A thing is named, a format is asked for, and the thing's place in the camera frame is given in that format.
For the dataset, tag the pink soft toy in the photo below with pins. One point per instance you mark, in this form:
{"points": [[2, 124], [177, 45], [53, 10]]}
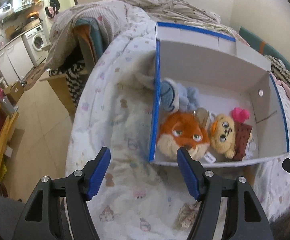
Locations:
{"points": [[240, 114]]}

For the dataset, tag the teal cushion orange stripe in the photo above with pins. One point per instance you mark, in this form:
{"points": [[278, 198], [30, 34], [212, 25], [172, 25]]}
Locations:
{"points": [[261, 46]]}

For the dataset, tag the white box blue edges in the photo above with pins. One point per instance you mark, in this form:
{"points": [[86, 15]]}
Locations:
{"points": [[228, 74]]}

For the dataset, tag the cardboard box on floor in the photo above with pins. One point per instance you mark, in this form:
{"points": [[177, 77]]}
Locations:
{"points": [[14, 92]]}

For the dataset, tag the orange fox plush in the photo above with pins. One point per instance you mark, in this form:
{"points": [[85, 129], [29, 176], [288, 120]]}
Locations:
{"points": [[182, 130]]}

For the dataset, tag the light blue plush toy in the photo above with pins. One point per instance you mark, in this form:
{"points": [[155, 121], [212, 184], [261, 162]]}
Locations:
{"points": [[173, 96]]}

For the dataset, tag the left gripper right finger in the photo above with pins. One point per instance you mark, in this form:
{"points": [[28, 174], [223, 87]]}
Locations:
{"points": [[245, 217]]}

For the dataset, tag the floral white bedspread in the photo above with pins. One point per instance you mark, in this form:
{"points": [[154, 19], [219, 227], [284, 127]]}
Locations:
{"points": [[140, 200]]}

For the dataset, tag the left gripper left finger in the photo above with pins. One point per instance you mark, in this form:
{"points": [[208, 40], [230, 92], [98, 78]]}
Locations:
{"points": [[41, 216]]}

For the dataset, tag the beige floral crumpled blanket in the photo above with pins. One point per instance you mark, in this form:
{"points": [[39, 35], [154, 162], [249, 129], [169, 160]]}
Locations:
{"points": [[112, 18]]}

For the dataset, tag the white kitchen cabinet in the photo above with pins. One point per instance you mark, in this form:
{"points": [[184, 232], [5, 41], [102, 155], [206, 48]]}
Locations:
{"points": [[15, 62]]}

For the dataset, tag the white washing machine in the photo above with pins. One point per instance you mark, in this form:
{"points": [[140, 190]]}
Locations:
{"points": [[34, 41]]}

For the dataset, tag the striped knit blanket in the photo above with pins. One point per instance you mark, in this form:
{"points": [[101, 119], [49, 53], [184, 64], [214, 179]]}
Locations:
{"points": [[279, 70]]}

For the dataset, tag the black white zigzag cloth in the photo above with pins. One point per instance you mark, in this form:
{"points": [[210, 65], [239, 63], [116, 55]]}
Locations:
{"points": [[73, 79]]}

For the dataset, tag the grey beige fuzzy scrunchie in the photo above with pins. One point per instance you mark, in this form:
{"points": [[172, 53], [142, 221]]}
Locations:
{"points": [[187, 215]]}

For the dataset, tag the white microwave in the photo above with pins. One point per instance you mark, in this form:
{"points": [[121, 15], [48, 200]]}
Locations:
{"points": [[6, 8]]}

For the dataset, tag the yellow bear plush brown outfit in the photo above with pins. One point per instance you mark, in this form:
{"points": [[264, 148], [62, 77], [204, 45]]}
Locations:
{"points": [[229, 138]]}

